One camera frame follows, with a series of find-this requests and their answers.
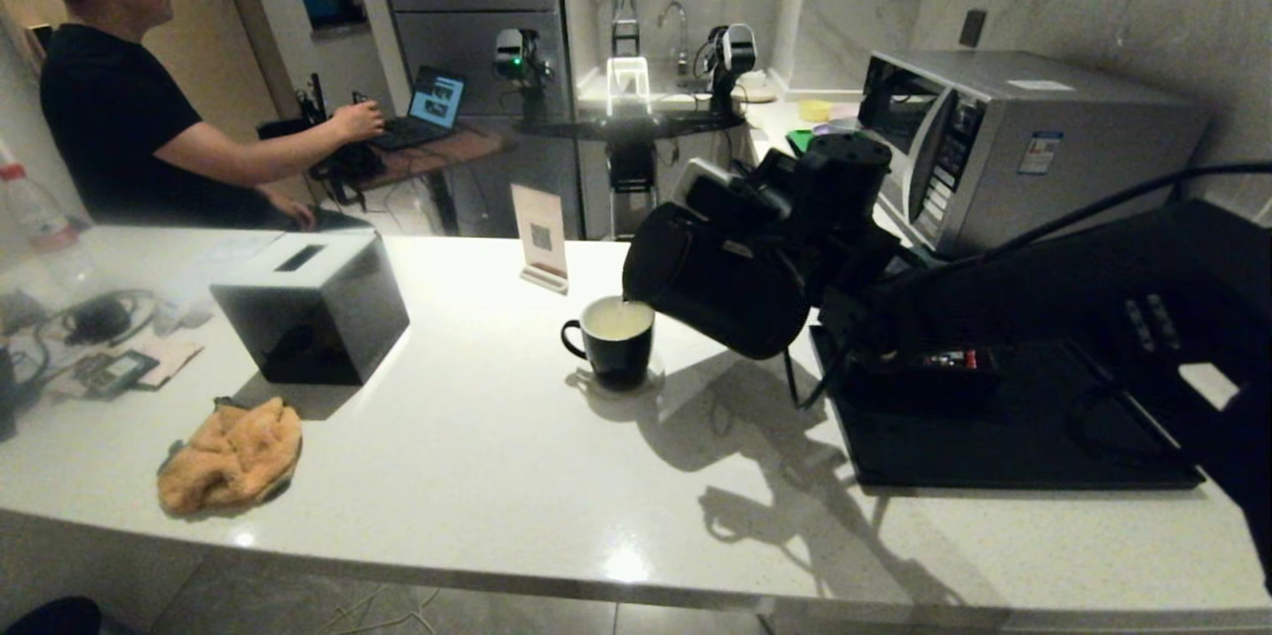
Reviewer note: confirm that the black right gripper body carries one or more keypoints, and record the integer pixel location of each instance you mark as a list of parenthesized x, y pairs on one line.
[(840, 188)]

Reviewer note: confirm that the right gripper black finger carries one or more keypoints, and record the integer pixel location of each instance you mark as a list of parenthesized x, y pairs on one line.
[(745, 239)]

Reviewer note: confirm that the black electric kettle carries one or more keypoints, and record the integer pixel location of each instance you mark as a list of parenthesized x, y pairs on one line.
[(715, 287)]

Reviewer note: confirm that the clear bottle red cap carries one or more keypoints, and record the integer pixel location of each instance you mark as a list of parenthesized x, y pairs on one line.
[(40, 228)]

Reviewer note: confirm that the robot arm green light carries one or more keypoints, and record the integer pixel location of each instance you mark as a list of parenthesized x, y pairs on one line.
[(512, 52)]

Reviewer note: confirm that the black white robot arm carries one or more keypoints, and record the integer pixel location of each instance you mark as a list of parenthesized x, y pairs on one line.
[(733, 51)]

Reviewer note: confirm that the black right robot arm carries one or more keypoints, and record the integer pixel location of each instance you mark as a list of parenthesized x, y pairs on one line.
[(1093, 297)]

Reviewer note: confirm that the yellow bowl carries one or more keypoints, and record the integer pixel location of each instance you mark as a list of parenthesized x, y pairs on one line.
[(813, 110)]

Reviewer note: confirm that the black mug white inside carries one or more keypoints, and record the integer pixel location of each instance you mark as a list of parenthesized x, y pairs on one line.
[(616, 357)]

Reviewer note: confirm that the robot torso column lit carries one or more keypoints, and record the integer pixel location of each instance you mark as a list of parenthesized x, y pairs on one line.
[(628, 81)]

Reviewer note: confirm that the red coffee sachet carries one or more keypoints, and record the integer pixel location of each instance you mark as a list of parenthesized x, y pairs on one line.
[(949, 359)]

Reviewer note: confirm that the QR code sign stand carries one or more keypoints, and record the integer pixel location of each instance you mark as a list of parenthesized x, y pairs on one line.
[(540, 233)]

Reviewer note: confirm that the black compartment organizer box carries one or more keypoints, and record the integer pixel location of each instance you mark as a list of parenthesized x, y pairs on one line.
[(914, 382)]

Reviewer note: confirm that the chrome kitchen faucet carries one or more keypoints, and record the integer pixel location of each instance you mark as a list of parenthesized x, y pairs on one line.
[(682, 25)]

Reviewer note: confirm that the silver microwave oven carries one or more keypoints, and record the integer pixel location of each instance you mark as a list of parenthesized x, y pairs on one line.
[(1073, 188)]

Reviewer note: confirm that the black rectangular tray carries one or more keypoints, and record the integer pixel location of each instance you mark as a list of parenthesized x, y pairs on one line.
[(994, 446)]

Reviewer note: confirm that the brown wooden desk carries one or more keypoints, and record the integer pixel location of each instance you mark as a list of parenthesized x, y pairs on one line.
[(437, 156)]

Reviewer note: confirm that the open black laptop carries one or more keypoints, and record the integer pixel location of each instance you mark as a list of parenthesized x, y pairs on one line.
[(437, 103)]

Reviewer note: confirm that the black tissue box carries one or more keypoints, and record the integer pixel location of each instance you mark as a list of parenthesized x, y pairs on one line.
[(318, 327)]

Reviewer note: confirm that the orange crumpled cloth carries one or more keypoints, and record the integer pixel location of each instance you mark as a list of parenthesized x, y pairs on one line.
[(234, 461)]

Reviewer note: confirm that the pink paper card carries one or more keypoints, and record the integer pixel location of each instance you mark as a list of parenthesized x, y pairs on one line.
[(179, 362)]

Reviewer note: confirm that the person in black shirt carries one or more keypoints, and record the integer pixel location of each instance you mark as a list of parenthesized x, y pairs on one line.
[(109, 108)]

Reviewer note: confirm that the black wall socket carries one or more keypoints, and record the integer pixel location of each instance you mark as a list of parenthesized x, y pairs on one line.
[(972, 27)]

